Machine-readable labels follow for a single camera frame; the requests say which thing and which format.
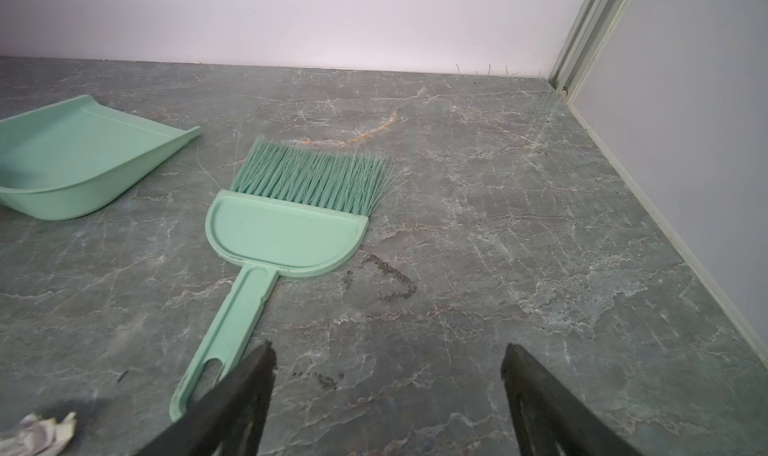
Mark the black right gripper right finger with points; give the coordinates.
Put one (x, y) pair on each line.
(547, 418)

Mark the green hand brush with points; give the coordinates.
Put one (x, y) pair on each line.
(290, 212)

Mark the pale crumpled paper scrap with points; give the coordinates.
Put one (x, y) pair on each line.
(34, 436)

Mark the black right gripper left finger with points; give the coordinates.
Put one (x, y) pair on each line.
(230, 418)

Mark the green plastic dustpan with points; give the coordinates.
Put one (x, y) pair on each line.
(74, 157)

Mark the aluminium corner frame post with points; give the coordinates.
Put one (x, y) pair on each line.
(595, 21)

